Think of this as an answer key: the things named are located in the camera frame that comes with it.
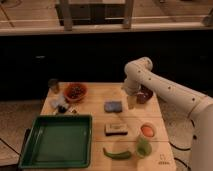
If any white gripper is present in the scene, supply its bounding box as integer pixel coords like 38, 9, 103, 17
122, 79, 140, 109

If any blue sponge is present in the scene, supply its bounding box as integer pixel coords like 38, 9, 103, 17
104, 101, 122, 113

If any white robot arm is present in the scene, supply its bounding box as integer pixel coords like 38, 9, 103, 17
123, 57, 213, 171

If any brown and white block sponge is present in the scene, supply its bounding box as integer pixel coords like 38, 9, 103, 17
105, 123, 128, 136

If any green plastic tray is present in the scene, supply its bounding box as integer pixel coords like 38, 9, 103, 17
19, 115, 92, 169

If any dark red bowl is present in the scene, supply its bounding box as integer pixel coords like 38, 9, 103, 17
136, 86, 153, 104

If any green plastic cup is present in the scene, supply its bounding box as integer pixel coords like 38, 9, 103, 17
136, 137, 152, 158

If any green chili pepper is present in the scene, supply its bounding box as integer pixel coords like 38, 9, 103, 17
103, 148, 132, 160

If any orange bowl with beans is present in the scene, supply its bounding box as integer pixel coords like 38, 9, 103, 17
63, 83, 87, 102

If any crumpled wrapper with dark items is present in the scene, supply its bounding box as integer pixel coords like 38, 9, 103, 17
49, 96, 77, 115

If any small glass jar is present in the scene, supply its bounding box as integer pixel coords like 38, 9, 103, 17
48, 79, 60, 94

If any black cable on floor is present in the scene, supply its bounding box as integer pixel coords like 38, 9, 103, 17
169, 141, 194, 152

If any wooden chair frame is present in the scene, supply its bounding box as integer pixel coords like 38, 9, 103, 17
54, 0, 134, 31

